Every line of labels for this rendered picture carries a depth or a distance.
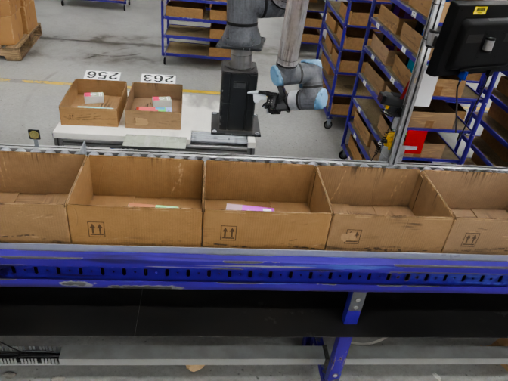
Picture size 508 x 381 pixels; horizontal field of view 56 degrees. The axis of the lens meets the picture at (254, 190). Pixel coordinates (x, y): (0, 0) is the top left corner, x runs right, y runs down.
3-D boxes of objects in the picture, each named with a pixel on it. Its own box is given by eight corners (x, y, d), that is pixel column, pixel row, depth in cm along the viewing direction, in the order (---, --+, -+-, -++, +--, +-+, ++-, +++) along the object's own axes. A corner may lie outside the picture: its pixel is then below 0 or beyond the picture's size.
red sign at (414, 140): (419, 153, 241) (427, 131, 234) (420, 154, 240) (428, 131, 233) (389, 152, 239) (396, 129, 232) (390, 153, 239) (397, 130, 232)
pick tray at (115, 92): (128, 97, 274) (127, 81, 269) (118, 127, 242) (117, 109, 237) (77, 94, 271) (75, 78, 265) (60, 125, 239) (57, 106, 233)
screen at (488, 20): (479, 120, 237) (534, 0, 203) (506, 137, 226) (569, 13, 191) (404, 130, 219) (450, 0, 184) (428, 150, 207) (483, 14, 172)
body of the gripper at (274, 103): (262, 108, 222) (285, 106, 216) (265, 91, 224) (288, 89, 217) (270, 114, 228) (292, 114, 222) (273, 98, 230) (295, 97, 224)
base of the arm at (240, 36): (225, 34, 242) (226, 13, 237) (262, 37, 240) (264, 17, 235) (218, 44, 226) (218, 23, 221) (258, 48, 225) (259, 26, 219)
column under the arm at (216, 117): (211, 113, 267) (214, 55, 249) (257, 116, 270) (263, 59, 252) (210, 134, 246) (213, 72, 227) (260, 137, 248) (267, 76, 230)
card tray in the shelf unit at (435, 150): (376, 126, 324) (380, 113, 318) (419, 129, 326) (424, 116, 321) (393, 156, 290) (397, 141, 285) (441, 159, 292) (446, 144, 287)
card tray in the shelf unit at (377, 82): (363, 74, 351) (366, 60, 346) (402, 76, 355) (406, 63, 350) (380, 95, 318) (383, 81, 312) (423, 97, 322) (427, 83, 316)
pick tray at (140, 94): (183, 100, 278) (183, 84, 272) (181, 130, 246) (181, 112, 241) (133, 98, 274) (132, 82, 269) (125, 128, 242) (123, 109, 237)
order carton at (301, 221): (308, 203, 178) (316, 164, 168) (323, 256, 153) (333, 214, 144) (202, 199, 173) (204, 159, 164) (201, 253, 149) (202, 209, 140)
